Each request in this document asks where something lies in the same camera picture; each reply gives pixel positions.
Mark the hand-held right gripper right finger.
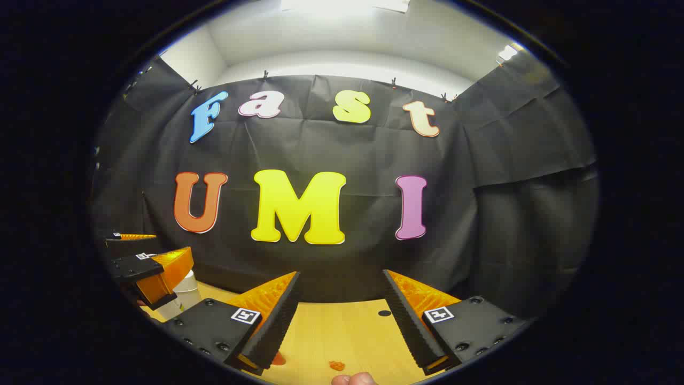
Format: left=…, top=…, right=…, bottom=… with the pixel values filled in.
left=382, top=269, right=533, bottom=376

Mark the wooden desktop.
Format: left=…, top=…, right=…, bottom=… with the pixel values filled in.
left=142, top=281, right=465, bottom=385

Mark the white desktop garbage bin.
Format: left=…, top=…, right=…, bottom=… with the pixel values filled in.
left=158, top=270, right=203, bottom=321

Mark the black backdrop cloth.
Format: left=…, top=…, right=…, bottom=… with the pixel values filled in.
left=91, top=51, right=599, bottom=321

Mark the ceiling light panel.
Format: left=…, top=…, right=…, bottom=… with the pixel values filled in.
left=281, top=0, right=411, bottom=13

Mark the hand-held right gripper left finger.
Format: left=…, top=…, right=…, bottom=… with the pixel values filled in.
left=159, top=271, right=301, bottom=376

